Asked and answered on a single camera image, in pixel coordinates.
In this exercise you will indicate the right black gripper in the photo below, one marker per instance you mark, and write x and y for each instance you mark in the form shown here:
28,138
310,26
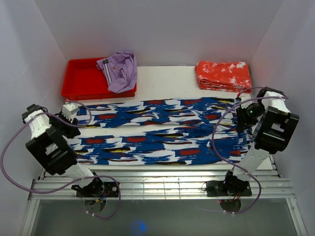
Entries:
242,119

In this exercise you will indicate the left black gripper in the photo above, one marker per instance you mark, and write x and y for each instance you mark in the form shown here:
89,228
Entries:
71,132

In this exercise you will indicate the blue white red patterned trousers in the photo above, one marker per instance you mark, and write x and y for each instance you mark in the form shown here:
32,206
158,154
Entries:
176,131

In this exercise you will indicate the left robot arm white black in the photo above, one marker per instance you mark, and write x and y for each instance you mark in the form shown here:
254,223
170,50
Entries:
50,148

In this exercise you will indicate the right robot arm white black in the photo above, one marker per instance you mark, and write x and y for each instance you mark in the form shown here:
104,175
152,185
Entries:
274,126

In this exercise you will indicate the folded orange white trousers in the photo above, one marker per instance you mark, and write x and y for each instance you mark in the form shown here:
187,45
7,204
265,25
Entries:
223,76

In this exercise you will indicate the purple trousers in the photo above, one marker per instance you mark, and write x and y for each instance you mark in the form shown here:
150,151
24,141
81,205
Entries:
120,71

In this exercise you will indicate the red plastic tray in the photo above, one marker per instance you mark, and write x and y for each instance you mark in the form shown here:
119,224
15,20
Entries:
83,81

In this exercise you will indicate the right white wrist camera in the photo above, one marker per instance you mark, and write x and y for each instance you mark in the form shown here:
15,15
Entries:
242,102

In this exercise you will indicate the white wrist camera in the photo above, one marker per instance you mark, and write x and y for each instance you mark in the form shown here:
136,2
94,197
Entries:
69,111
242,102

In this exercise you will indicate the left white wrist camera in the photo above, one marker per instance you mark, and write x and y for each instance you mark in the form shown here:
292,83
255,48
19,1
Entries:
69,111

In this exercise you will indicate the aluminium rail frame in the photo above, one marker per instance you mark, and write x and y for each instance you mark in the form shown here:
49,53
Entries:
176,182

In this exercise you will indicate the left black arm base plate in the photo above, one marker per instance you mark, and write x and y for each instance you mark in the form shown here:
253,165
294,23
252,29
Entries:
97,190

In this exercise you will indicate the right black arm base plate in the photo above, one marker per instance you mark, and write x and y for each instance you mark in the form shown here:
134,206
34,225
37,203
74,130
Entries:
215,188

